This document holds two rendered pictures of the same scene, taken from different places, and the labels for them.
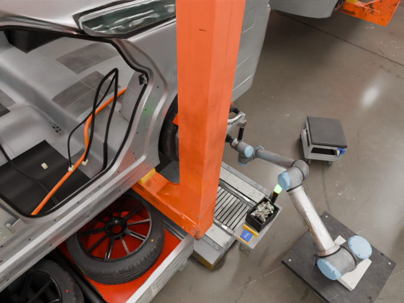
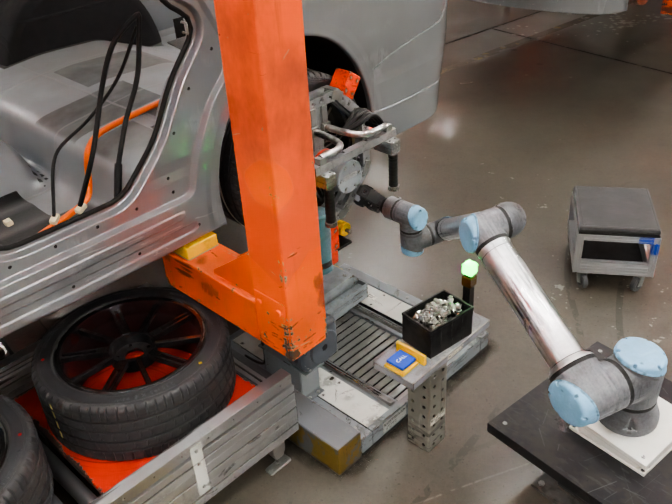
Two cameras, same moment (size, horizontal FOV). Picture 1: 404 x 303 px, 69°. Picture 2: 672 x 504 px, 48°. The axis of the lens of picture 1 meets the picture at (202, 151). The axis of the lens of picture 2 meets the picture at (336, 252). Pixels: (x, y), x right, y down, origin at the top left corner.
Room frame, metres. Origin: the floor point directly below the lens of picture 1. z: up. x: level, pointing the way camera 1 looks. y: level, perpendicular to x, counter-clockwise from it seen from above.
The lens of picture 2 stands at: (-0.92, -0.47, 2.11)
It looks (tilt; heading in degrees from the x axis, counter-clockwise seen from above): 33 degrees down; 9
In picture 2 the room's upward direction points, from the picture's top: 4 degrees counter-clockwise
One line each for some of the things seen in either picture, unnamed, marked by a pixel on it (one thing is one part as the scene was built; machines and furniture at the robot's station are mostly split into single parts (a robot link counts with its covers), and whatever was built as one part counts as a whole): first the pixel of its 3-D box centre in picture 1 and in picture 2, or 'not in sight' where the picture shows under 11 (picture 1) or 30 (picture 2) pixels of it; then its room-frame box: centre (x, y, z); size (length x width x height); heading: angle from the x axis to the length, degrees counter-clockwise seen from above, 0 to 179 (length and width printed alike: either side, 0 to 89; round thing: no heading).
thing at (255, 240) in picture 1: (258, 221); (433, 343); (1.08, -0.45, 0.44); 0.43 x 0.17 x 0.03; 144
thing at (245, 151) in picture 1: (244, 149); (409, 215); (1.63, -0.34, 0.62); 0.12 x 0.09 x 0.10; 54
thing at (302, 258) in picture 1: (332, 269); (616, 459); (0.87, -1.05, 0.15); 0.60 x 0.60 x 0.30; 47
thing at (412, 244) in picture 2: (244, 157); (413, 238); (1.63, -0.36, 0.51); 0.12 x 0.09 x 0.12; 123
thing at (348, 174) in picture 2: not in sight; (329, 169); (1.56, -0.05, 0.85); 0.21 x 0.14 x 0.14; 54
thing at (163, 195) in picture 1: (159, 185); (222, 260); (1.17, 0.28, 0.69); 0.52 x 0.17 x 0.35; 54
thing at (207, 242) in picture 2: (142, 171); (191, 240); (1.27, 0.42, 0.71); 0.14 x 0.14 x 0.05; 54
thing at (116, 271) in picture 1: (118, 232); (137, 366); (0.94, 0.56, 0.39); 0.66 x 0.66 x 0.24
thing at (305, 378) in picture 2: not in sight; (287, 337); (1.29, 0.11, 0.26); 0.42 x 0.18 x 0.35; 54
